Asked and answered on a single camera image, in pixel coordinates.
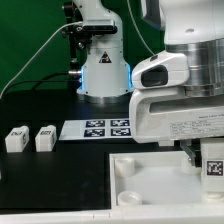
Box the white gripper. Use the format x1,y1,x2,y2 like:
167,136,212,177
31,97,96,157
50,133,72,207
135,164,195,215
129,87,224,167

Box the white square tabletop part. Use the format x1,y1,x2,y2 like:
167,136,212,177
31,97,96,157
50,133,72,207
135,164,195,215
109,151,224,208

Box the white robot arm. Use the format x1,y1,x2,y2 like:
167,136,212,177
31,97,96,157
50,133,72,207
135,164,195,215
78,0,224,165

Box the white sheet with markers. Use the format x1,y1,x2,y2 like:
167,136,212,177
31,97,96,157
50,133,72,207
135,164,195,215
59,118,131,141

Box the black clamp stand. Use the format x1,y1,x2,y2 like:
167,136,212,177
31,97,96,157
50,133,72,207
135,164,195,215
61,1,88,93

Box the white front rail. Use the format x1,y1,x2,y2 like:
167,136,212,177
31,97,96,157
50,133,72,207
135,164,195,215
0,204,224,224

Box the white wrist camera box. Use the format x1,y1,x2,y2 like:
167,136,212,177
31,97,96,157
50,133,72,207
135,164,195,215
132,51,190,90

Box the white cable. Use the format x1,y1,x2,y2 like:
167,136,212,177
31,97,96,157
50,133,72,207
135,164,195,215
0,0,158,100

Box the black cable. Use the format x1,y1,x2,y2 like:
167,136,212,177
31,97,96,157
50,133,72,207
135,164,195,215
0,71,82,100

